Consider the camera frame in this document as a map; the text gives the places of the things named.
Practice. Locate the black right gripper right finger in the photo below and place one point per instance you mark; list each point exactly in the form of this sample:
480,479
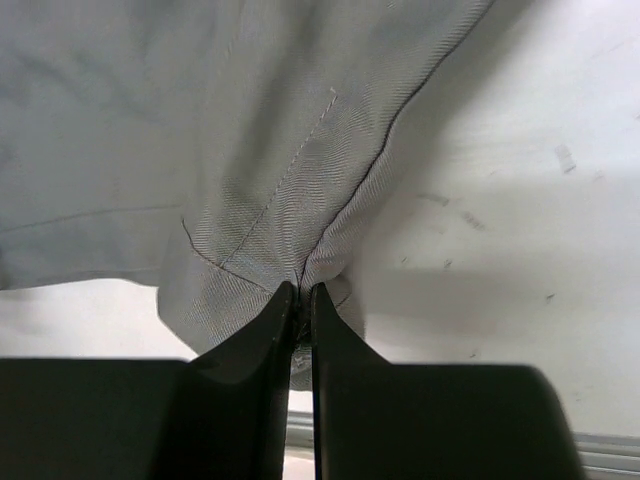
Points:
372,419

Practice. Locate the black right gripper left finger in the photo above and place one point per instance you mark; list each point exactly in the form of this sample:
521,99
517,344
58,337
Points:
227,419

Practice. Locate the grey pleated skirt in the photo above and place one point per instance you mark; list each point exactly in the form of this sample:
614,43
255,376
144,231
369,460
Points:
211,149

